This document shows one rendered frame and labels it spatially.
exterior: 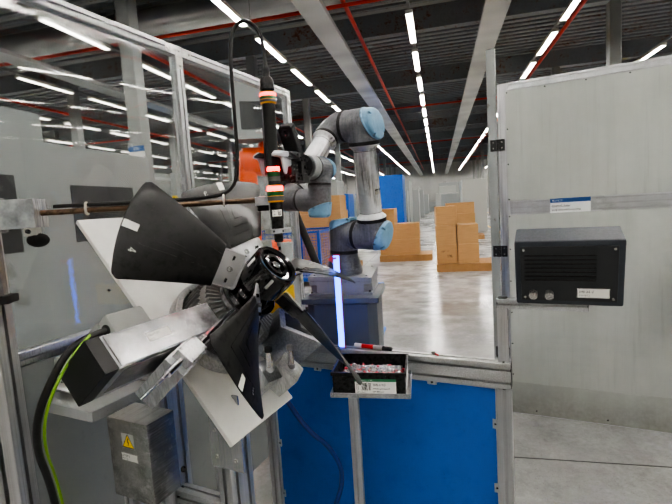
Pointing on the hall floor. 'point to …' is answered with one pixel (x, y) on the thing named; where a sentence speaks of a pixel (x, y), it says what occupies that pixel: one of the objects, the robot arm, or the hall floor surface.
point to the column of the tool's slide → (14, 420)
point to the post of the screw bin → (356, 450)
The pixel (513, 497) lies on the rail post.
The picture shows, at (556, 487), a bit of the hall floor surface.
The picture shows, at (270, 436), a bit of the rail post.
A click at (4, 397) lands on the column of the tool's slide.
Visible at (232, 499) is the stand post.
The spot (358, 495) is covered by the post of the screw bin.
